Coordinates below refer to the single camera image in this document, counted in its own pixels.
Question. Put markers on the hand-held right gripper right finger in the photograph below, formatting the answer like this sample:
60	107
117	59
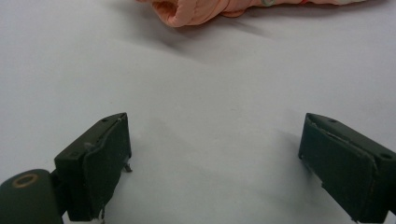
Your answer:
348	174

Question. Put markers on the pink glove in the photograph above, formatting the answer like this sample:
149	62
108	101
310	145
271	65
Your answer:
193	12

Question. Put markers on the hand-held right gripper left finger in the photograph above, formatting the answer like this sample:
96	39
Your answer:
93	165

